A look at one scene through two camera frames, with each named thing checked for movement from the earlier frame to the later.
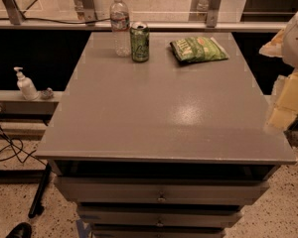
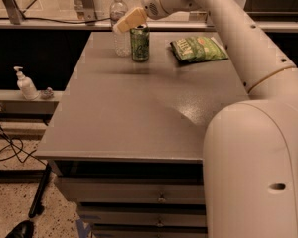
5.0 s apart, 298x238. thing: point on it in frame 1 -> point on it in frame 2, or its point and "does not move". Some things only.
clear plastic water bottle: (120, 26) does not move
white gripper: (296, 42) -> (149, 4)
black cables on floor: (4, 147) does not move
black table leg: (38, 198) does not move
